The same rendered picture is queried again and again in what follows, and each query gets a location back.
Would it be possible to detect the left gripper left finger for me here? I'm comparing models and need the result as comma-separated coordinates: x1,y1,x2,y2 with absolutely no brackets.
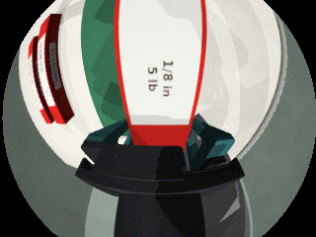
86,118,133,145

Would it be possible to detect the white welding electrode box with red edges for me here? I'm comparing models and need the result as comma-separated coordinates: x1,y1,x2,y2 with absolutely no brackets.
29,36,54,123

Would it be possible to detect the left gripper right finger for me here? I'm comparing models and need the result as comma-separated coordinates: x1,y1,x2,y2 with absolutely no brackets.
187,118,235,171

